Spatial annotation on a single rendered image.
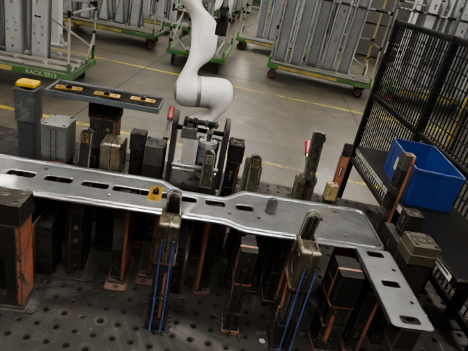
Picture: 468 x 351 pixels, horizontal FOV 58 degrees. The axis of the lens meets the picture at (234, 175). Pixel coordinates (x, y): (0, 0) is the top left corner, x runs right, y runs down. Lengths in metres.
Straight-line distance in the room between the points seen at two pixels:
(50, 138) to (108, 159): 0.18
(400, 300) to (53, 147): 1.05
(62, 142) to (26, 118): 0.26
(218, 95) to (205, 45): 0.19
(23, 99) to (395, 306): 1.27
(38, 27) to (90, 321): 4.56
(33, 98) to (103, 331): 0.79
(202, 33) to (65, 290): 1.00
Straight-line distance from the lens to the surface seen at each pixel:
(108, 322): 1.26
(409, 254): 1.24
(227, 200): 1.26
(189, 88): 1.62
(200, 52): 1.65
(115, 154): 1.34
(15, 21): 5.60
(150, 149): 1.35
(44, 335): 1.25
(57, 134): 1.37
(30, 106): 1.57
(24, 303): 1.32
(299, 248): 1.06
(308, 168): 1.36
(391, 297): 1.10
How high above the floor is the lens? 1.61
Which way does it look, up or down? 25 degrees down
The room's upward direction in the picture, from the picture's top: 12 degrees clockwise
